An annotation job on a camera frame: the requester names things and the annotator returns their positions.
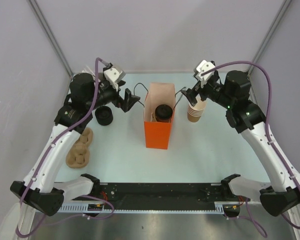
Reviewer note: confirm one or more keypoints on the orange paper bag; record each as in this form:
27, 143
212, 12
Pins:
157, 134

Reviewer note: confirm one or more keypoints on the white slotted cable duct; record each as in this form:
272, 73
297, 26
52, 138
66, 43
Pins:
185, 208

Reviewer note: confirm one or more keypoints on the stack of black lids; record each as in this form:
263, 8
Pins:
104, 115

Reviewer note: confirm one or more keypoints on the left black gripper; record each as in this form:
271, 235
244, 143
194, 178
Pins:
124, 104

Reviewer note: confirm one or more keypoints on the single black cup lid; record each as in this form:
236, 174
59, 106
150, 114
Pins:
163, 111

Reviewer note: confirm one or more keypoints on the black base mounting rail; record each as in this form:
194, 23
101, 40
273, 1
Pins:
164, 194

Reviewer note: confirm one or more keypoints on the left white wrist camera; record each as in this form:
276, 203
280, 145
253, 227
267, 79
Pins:
114, 75

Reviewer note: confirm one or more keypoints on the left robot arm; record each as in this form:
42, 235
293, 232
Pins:
87, 92

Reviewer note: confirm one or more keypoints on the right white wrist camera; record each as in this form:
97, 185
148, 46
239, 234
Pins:
203, 71

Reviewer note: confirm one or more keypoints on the stack of brown paper cups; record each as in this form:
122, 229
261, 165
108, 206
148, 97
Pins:
194, 113

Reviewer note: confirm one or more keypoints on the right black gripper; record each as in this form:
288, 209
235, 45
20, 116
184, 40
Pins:
201, 90

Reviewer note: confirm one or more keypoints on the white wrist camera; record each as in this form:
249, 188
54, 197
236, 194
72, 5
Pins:
114, 75
203, 71

